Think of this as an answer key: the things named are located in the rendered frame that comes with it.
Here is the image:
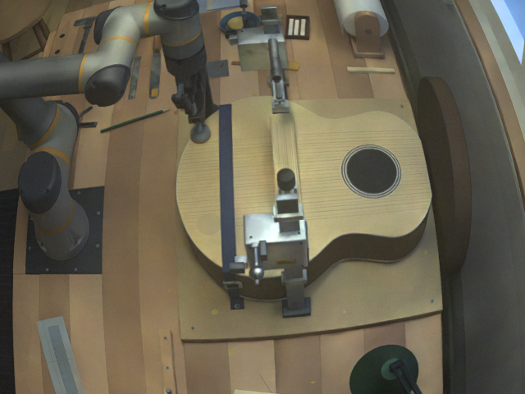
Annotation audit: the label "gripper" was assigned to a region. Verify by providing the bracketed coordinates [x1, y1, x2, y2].
[170, 61, 207, 124]

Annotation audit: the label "black hold-down with grey pad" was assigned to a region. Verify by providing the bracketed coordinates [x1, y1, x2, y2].
[189, 67, 221, 144]

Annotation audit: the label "pale wooden guitar body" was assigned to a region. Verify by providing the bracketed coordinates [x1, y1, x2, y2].
[175, 97, 432, 304]

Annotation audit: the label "grey metal clamp body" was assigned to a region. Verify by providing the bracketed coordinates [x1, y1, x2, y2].
[235, 27, 287, 73]
[243, 212, 309, 273]

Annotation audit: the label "grey metal clamp jaw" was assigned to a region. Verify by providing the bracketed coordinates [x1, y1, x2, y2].
[267, 37, 294, 115]
[272, 190, 307, 235]

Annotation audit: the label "pale wooden caul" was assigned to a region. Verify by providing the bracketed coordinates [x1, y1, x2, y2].
[269, 111, 304, 206]

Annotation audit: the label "steel ball-ended cam lever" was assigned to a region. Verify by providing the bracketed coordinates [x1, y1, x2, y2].
[249, 241, 267, 286]

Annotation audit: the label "tan plywood cradle board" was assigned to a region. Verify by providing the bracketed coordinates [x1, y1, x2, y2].
[176, 97, 445, 343]

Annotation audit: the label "grey blade with yellow end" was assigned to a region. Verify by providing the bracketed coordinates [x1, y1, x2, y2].
[148, 48, 164, 100]

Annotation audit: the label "grey square plate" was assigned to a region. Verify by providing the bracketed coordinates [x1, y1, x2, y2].
[206, 59, 231, 80]

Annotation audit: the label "green pencil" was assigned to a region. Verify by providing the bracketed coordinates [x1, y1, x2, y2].
[99, 108, 171, 134]

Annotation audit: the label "grey steel rule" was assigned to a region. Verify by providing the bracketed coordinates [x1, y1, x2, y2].
[128, 56, 143, 100]

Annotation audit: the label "blue and yellow round tool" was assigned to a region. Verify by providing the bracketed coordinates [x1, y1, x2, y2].
[218, 11, 258, 33]

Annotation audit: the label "small black square tool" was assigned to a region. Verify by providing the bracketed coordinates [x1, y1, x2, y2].
[76, 105, 100, 129]

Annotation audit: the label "black round knob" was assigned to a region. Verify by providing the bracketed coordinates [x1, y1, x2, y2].
[276, 167, 298, 192]

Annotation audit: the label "dark grey try square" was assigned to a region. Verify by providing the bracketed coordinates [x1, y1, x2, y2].
[72, 15, 98, 54]

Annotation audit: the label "dark brown small tray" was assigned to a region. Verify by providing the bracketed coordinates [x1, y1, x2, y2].
[285, 14, 312, 41]

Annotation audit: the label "white paper roll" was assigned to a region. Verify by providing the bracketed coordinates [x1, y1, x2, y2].
[331, 0, 390, 40]

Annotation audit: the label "pale wooden stick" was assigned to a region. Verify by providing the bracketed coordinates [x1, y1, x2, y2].
[346, 66, 396, 76]

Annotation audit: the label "round wooden stool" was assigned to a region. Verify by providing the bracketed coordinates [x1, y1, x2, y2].
[0, 0, 49, 62]

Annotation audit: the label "wooden roll holder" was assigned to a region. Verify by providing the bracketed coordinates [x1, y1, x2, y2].
[350, 10, 386, 59]

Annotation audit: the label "wooden strip with screws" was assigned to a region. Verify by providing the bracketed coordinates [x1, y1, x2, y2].
[157, 328, 178, 394]

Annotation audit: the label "pale grey ruled sheet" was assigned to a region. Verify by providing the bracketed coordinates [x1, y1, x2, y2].
[35, 314, 86, 394]

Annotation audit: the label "green desk lamp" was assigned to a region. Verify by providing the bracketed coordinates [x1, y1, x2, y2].
[348, 343, 427, 394]

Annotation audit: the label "window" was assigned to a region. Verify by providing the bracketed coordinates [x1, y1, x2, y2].
[490, 0, 525, 66]

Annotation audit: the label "dark blue strap bar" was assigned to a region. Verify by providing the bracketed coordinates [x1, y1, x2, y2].
[218, 103, 240, 274]

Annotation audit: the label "grey clamp stand bracket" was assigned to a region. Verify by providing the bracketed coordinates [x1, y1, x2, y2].
[260, 6, 285, 37]
[281, 267, 313, 318]

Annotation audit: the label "black square base plate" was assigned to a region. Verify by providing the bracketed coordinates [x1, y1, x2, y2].
[25, 186, 106, 275]

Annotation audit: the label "grey strap end bracket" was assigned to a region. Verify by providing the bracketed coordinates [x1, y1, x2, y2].
[222, 254, 248, 312]

